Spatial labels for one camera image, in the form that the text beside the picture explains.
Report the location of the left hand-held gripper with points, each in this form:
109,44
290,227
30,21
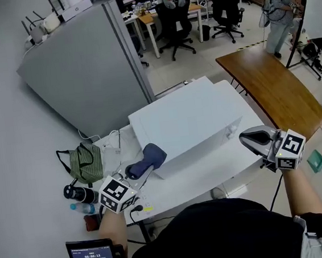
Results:
116,194

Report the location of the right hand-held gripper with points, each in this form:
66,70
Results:
290,150

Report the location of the blue cleaning cloth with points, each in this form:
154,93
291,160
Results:
149,158

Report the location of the white microwave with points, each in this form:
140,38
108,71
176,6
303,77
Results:
183,123

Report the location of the person's right forearm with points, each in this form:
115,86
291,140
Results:
302,193

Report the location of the person's left forearm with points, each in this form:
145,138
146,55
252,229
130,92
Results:
111,231

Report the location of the white power strip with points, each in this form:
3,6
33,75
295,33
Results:
146,203

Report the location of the black power plug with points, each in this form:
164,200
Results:
138,208

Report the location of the white flat carton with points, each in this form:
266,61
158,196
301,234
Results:
115,156

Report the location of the green plastic dustpan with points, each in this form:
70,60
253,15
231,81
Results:
316,160

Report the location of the curved wooden table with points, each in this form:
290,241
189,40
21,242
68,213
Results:
271,85

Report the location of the green striped bag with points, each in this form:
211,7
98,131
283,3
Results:
86,165

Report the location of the clear water bottle blue cap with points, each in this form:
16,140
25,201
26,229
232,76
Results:
86,208

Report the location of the black thermos bottle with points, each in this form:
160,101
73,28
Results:
80,194

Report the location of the black and red box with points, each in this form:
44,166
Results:
90,222

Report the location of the person's black shirt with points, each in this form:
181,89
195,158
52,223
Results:
217,234

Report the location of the small black monitor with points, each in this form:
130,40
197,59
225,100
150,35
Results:
90,256

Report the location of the black trash bin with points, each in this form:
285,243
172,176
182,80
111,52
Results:
206,33

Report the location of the black office chair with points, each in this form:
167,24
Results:
174,21
138,45
223,4

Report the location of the whiteboard on black stand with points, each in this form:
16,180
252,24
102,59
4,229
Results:
316,12

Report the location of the white office desk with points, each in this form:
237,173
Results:
129,21

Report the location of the wooden top office desk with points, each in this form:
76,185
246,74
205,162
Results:
146,18

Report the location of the cream router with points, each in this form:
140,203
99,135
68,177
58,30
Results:
51,24

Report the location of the gray router with antennas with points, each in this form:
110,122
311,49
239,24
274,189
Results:
36,34

